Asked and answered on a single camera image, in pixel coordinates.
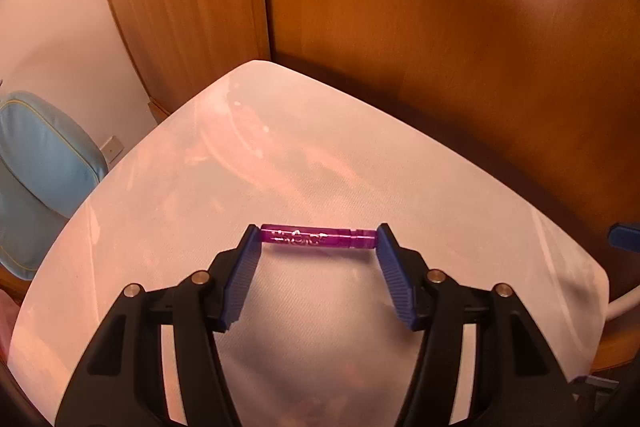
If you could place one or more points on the wooden wardrobe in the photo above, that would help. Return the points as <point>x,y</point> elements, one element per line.
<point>400,7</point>

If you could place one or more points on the white table frame tube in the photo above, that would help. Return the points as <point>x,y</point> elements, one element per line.
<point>622,305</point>

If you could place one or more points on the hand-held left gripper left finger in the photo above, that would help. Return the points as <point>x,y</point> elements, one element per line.
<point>240,287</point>

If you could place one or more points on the wall socket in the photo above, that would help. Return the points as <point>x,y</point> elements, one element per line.
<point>112,149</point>

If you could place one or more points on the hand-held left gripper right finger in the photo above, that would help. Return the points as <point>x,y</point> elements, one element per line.
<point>395,282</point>

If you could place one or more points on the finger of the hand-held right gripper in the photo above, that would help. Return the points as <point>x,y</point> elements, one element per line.
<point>627,237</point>
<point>595,387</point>

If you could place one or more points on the pink bed sheet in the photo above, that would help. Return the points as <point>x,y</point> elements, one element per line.
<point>4,322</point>

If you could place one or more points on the blue padded chair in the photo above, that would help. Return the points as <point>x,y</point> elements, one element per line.
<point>40,167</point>

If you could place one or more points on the purple tube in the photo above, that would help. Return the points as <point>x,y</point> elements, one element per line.
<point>320,237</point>

